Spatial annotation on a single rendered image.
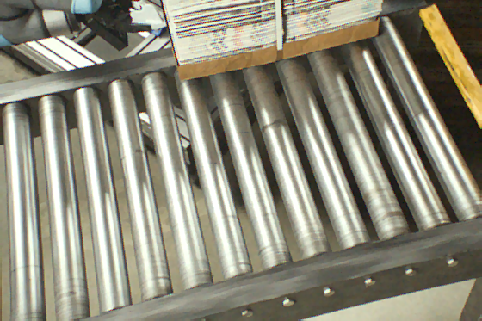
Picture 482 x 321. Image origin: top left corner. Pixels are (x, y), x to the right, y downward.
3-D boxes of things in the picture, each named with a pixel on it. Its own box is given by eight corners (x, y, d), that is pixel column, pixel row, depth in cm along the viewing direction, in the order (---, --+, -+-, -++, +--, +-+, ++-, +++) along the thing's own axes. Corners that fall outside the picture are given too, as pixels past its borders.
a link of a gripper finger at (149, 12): (170, 13, 136) (125, 5, 138) (175, 34, 141) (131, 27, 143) (175, 1, 138) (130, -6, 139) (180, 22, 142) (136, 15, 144)
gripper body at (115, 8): (127, -4, 137) (64, 9, 136) (137, 27, 144) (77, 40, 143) (121, -32, 141) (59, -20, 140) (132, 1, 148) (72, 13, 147)
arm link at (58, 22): (55, 46, 143) (51, 16, 147) (78, 40, 143) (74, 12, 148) (42, 18, 137) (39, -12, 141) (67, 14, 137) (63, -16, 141)
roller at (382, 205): (325, 42, 142) (325, 25, 138) (414, 250, 116) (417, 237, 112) (301, 49, 142) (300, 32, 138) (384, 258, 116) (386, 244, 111)
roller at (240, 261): (200, 73, 141) (196, 56, 136) (257, 290, 114) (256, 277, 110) (175, 78, 140) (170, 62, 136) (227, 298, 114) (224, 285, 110)
